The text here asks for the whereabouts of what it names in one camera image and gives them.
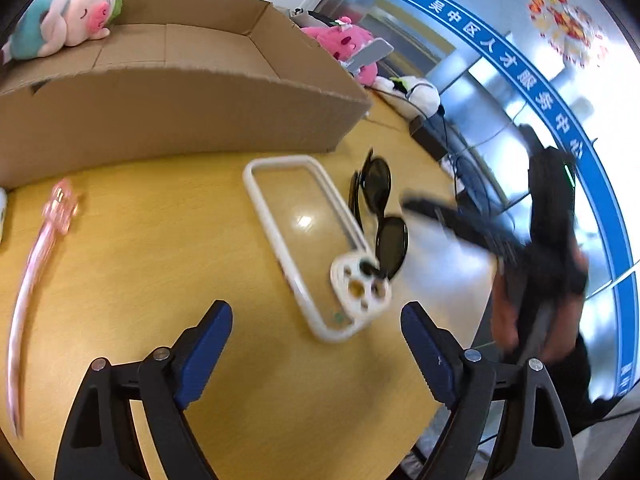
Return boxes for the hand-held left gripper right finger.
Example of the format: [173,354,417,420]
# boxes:
[400,301,581,480]

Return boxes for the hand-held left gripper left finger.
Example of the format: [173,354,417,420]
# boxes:
[54,300,234,480]

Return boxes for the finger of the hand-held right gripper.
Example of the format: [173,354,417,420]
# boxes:
[402,195,508,257]

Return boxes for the black sunglasses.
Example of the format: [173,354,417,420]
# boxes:
[348,149,410,281]

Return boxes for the white clear phone case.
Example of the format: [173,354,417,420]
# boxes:
[243,156,393,344]

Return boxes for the pink translucent pen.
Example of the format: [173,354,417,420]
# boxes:
[6,178,80,438]

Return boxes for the shallow cardboard box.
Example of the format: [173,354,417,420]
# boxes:
[0,0,373,188]

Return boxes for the pig plush toy teal shirt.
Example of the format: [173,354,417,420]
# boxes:
[0,0,139,65]

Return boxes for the person's right forearm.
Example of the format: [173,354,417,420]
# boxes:
[545,332,611,428]

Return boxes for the person's right hand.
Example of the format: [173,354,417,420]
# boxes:
[490,252,588,366]

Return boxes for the black power adapter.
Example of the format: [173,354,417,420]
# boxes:
[409,112,458,161]

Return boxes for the panda plush toy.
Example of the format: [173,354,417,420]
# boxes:
[372,76,443,121]

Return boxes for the white phone stand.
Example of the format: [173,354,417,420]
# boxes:
[345,37,393,73]

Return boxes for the red paper window sticker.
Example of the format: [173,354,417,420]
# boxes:
[528,0,608,68]

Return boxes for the pink plush toy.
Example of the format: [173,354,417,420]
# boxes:
[300,16,388,86]

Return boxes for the black cable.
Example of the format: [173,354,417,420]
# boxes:
[439,110,506,206]

